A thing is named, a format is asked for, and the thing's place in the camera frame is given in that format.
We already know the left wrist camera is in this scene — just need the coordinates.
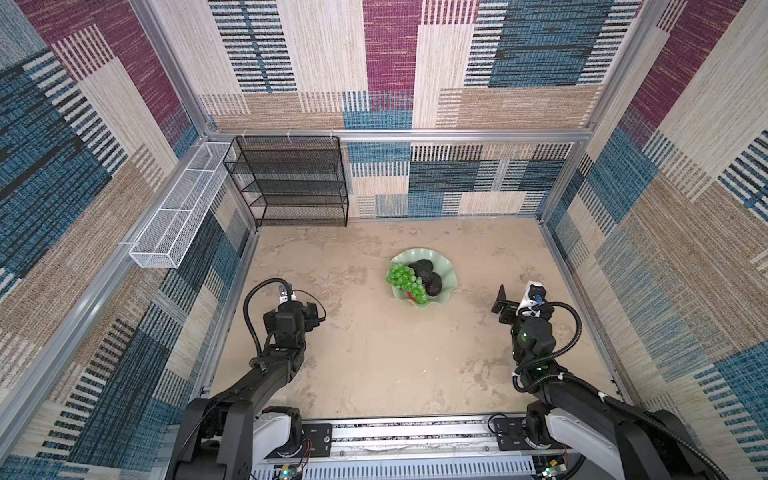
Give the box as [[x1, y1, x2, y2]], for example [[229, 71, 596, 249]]
[[278, 283, 296, 304]]

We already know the dark fake avocado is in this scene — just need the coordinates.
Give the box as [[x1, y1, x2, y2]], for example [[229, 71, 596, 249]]
[[409, 259, 434, 283], [423, 272, 443, 297]]

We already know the white mesh wall basket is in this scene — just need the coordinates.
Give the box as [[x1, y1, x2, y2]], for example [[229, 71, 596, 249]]
[[129, 142, 229, 269]]

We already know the light green scalloped bowl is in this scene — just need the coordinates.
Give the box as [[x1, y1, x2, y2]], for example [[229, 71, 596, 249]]
[[390, 248, 458, 308]]

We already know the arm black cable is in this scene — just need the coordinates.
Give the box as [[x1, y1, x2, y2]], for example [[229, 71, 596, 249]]
[[242, 277, 294, 361], [513, 301, 730, 480]]

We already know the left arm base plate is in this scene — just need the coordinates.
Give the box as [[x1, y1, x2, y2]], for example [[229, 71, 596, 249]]
[[277, 423, 333, 459]]

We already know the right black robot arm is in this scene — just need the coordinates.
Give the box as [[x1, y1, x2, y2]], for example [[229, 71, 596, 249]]
[[491, 282, 726, 479]]

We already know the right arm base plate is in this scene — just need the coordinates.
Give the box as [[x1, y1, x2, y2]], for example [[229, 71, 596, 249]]
[[490, 416, 563, 452]]

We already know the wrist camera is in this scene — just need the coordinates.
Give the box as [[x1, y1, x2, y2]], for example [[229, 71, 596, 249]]
[[517, 281, 547, 317], [278, 283, 296, 304]]

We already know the green fake grape bunch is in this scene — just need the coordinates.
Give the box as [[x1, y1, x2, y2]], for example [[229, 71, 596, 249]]
[[385, 263, 428, 305]]

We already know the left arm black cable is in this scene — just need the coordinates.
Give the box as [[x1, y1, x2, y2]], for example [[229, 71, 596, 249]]
[[242, 277, 294, 361]]

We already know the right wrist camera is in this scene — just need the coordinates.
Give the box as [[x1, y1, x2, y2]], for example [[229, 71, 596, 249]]
[[517, 281, 547, 317]]

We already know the aluminium front rail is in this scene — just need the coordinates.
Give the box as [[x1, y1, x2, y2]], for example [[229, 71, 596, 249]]
[[161, 413, 667, 464]]

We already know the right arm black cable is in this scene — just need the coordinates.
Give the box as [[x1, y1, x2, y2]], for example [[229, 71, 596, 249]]
[[513, 301, 730, 480]]

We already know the black wire shelf rack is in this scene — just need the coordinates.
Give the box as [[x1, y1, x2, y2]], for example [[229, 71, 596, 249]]
[[223, 136, 349, 228]]

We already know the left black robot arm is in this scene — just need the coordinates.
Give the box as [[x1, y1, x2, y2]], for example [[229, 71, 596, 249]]
[[165, 300, 323, 479]]

